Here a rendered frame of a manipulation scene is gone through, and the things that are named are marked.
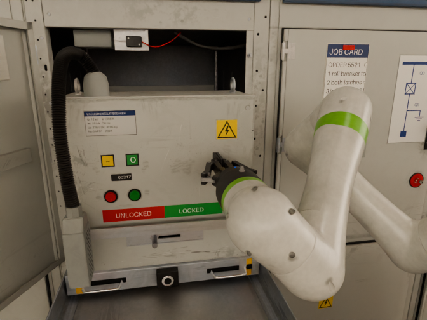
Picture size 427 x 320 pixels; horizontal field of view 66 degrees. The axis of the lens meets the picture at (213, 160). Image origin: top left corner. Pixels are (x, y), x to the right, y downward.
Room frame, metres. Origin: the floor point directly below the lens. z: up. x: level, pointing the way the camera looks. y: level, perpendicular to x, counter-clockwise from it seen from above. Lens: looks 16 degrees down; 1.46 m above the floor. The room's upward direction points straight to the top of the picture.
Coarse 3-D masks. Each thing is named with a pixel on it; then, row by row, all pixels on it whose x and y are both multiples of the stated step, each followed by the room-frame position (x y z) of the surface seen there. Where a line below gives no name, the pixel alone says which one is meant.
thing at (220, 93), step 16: (80, 96) 0.86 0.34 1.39; (112, 96) 0.81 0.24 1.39; (128, 96) 0.81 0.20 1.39; (144, 96) 0.81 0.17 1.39; (160, 96) 0.82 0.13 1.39; (176, 96) 0.83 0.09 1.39; (192, 96) 0.83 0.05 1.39; (208, 96) 0.84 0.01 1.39; (224, 96) 0.85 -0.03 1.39; (240, 96) 0.86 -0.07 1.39
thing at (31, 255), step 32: (0, 32) 0.90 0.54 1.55; (32, 32) 0.97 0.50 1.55; (0, 64) 0.85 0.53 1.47; (32, 64) 0.95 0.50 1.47; (0, 96) 0.87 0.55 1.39; (0, 128) 0.85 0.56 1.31; (32, 128) 0.95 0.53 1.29; (0, 160) 0.82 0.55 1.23; (32, 160) 0.94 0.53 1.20; (0, 192) 0.82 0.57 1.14; (32, 192) 0.92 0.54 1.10; (0, 224) 0.80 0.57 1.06; (32, 224) 0.90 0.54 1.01; (0, 256) 0.79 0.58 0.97; (32, 256) 0.88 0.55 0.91; (64, 256) 0.97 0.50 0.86; (0, 288) 0.77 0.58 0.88
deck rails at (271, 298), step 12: (252, 276) 0.87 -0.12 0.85; (264, 276) 0.82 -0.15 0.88; (60, 288) 0.73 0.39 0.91; (264, 288) 0.81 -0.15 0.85; (276, 288) 0.73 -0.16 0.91; (60, 300) 0.72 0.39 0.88; (72, 300) 0.76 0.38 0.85; (264, 300) 0.76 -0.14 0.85; (276, 300) 0.73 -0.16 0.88; (60, 312) 0.70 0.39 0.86; (72, 312) 0.71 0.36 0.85; (276, 312) 0.71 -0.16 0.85; (288, 312) 0.65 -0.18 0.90
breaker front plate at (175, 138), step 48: (96, 144) 0.79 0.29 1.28; (144, 144) 0.81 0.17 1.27; (192, 144) 0.83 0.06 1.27; (240, 144) 0.86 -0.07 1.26; (96, 192) 0.79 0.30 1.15; (144, 192) 0.81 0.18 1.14; (192, 192) 0.83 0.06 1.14; (96, 240) 0.79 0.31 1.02; (144, 240) 0.81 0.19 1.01; (192, 240) 0.83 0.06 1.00
